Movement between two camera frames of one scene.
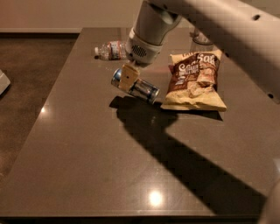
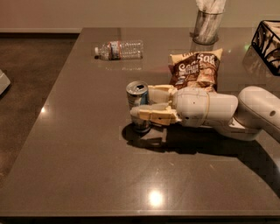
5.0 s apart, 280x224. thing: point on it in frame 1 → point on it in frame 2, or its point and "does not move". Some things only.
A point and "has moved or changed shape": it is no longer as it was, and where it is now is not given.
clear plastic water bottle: x=115 y=50 does not move
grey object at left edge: x=4 y=82 does not move
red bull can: x=143 y=89 has moved or changed shape
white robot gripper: x=142 y=52 → x=191 y=106
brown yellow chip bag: x=192 y=83 does not move
